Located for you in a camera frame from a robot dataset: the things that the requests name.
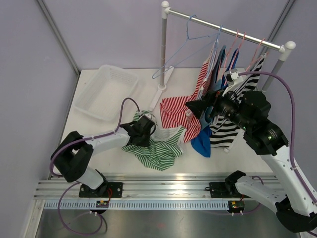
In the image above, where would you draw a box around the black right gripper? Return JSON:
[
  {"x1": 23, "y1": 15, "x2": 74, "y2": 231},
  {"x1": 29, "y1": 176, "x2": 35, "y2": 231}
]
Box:
[{"x1": 186, "y1": 84, "x2": 253, "y2": 131}]

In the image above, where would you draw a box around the green white striped tank top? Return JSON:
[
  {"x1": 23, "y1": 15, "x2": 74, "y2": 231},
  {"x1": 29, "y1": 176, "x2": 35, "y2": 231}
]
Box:
[{"x1": 121, "y1": 110, "x2": 188, "y2": 172}]

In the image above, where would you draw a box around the red white striped tank top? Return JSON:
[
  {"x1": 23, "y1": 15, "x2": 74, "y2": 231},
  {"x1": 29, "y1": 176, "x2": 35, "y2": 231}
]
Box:
[{"x1": 160, "y1": 51, "x2": 211, "y2": 142}]

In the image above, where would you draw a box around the light blue wire hanger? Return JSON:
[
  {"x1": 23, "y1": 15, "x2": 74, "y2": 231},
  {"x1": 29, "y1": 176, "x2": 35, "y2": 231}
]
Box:
[{"x1": 152, "y1": 14, "x2": 223, "y2": 79}]

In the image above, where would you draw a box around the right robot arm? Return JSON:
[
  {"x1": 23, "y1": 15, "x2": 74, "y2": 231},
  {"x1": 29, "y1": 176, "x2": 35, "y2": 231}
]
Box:
[{"x1": 185, "y1": 90, "x2": 317, "y2": 233}]

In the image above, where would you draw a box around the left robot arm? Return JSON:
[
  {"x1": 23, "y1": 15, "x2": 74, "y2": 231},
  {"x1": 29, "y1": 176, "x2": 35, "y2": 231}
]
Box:
[{"x1": 50, "y1": 115, "x2": 156, "y2": 198}]

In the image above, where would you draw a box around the black white striped tank top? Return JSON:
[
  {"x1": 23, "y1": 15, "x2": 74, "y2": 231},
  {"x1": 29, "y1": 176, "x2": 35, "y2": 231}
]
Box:
[{"x1": 210, "y1": 52, "x2": 270, "y2": 149}]

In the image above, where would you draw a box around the grey blue tank top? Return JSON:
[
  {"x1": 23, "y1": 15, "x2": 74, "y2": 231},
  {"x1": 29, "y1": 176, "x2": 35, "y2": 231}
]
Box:
[{"x1": 200, "y1": 45, "x2": 226, "y2": 130}]

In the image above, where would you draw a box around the bright blue tank top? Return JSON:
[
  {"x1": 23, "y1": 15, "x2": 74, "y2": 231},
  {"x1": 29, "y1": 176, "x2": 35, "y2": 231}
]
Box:
[{"x1": 190, "y1": 48, "x2": 241, "y2": 158}]

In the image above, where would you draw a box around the pink hanger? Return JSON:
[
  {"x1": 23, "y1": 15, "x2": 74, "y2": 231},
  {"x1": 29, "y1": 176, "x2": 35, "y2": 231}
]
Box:
[
  {"x1": 229, "y1": 32, "x2": 246, "y2": 69},
  {"x1": 221, "y1": 30, "x2": 239, "y2": 85},
  {"x1": 245, "y1": 38, "x2": 265, "y2": 71}
]

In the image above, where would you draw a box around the white plastic perforated basket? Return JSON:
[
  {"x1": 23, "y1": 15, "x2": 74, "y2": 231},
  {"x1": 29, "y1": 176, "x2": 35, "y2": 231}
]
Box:
[{"x1": 74, "y1": 64, "x2": 139, "y2": 121}]

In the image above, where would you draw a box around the metal clothes rack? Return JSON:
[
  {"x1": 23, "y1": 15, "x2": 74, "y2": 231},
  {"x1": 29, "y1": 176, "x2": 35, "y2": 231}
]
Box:
[{"x1": 148, "y1": 0, "x2": 297, "y2": 153}]

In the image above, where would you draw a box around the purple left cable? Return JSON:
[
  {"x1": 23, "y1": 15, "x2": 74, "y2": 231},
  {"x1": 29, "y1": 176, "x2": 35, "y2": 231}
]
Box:
[{"x1": 49, "y1": 97, "x2": 142, "y2": 236}]

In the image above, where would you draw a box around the purple cable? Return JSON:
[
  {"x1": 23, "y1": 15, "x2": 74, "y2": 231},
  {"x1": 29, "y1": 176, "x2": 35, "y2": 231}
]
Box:
[
  {"x1": 49, "y1": 97, "x2": 142, "y2": 236},
  {"x1": 204, "y1": 71, "x2": 317, "y2": 238}
]

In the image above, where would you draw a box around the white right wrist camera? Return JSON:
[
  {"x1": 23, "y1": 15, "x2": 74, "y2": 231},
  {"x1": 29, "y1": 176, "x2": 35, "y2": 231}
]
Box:
[{"x1": 223, "y1": 68, "x2": 244, "y2": 96}]

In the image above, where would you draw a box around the aluminium mounting rail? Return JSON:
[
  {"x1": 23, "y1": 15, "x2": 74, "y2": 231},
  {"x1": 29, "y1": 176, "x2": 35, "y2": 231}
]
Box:
[{"x1": 33, "y1": 173, "x2": 283, "y2": 201}]

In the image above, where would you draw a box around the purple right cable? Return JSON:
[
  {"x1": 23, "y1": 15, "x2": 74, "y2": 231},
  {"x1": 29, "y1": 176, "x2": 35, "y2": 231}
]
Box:
[{"x1": 204, "y1": 71, "x2": 317, "y2": 238}]

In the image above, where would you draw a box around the white slotted cable duct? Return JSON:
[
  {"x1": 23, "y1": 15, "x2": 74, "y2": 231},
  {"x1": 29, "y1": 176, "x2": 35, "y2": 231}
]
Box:
[{"x1": 44, "y1": 200, "x2": 229, "y2": 210}]

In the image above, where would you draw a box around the metal corner frame post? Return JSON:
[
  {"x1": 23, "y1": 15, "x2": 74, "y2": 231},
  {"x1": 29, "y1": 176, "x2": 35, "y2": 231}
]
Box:
[{"x1": 35, "y1": 0, "x2": 81, "y2": 78}]

